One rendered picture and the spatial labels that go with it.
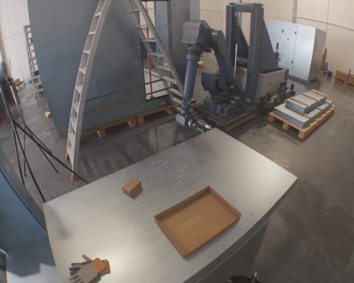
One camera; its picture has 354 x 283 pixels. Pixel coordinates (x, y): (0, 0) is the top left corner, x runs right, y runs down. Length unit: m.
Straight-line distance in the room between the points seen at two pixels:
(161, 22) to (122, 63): 4.49
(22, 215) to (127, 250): 1.05
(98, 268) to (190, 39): 2.18
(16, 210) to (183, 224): 1.36
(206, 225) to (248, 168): 0.62
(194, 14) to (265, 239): 7.23
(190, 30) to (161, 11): 5.23
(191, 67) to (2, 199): 2.26
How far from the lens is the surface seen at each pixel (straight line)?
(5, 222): 1.97
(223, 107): 3.15
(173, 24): 3.48
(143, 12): 2.46
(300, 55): 7.74
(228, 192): 1.35
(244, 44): 4.24
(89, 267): 1.12
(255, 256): 1.88
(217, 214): 1.23
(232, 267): 1.79
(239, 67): 4.00
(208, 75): 3.06
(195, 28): 2.23
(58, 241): 1.33
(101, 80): 3.10
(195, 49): 2.22
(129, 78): 3.22
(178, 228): 1.16
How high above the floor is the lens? 1.66
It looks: 35 degrees down
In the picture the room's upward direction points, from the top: 2 degrees counter-clockwise
